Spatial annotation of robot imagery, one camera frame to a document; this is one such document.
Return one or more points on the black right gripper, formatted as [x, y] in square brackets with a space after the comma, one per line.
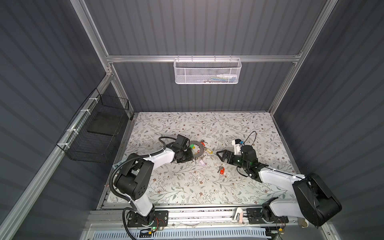
[226, 155]

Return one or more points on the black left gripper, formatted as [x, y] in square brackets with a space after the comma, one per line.
[190, 156]

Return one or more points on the red tag key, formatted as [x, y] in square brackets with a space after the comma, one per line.
[221, 170]

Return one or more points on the large keyring with keys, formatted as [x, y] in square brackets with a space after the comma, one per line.
[201, 149]

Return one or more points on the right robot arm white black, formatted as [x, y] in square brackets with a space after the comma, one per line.
[313, 200]

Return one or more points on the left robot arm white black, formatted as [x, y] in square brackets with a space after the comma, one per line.
[131, 178]

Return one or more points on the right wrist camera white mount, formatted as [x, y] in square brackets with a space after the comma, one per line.
[237, 144]

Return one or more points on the white wire basket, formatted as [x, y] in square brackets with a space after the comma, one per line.
[201, 71]

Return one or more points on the black wire basket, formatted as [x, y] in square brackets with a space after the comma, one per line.
[98, 130]

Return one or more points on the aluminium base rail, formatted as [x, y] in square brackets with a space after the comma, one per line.
[109, 217]

